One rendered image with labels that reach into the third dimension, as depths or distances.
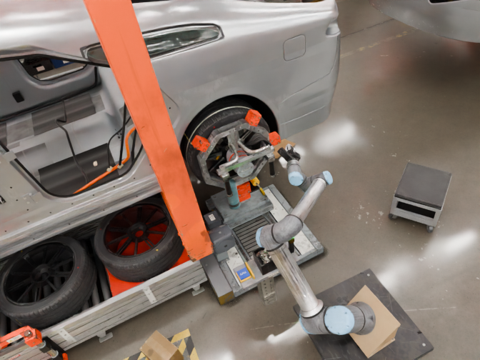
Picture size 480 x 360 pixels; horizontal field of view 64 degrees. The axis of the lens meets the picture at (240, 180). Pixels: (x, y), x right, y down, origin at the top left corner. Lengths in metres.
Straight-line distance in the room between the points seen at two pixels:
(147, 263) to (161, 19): 1.59
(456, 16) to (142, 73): 3.15
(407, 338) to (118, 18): 2.28
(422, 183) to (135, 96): 2.36
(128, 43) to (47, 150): 1.91
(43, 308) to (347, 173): 2.75
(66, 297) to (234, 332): 1.18
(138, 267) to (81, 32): 1.54
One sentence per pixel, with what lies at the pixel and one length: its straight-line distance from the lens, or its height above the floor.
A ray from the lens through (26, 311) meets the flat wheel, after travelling 3.02.
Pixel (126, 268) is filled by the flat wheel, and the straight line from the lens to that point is 2.87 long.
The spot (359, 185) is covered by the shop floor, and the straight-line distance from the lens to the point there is 3.72.
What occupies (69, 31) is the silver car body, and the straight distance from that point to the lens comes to 2.38.
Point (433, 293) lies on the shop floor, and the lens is 3.19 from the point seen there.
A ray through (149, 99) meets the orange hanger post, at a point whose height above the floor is 1.79.
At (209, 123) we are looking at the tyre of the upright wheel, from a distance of 2.63.
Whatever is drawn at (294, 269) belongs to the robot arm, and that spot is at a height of 0.77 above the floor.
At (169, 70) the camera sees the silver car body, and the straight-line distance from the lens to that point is 2.37.
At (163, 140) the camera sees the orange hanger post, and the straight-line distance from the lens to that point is 1.93.
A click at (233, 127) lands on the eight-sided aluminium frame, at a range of 2.62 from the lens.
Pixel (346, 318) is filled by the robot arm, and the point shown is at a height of 0.63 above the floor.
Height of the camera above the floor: 2.70
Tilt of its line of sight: 45 degrees down
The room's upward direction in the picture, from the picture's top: 11 degrees counter-clockwise
